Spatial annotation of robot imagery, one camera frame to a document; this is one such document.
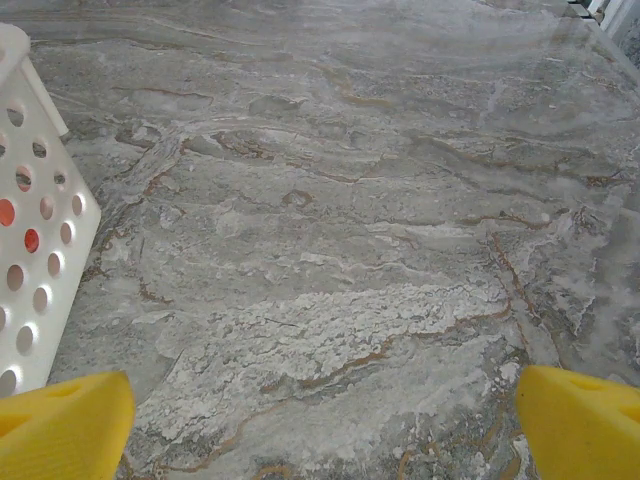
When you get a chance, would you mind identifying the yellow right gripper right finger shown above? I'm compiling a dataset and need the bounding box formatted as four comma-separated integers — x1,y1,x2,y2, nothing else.
514,363,640,480

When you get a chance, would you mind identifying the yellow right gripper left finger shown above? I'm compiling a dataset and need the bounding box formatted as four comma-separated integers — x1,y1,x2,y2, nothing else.
0,369,137,480

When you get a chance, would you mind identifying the white perforated plastic basket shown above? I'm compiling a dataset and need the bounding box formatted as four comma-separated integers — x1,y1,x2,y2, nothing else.
0,22,103,399

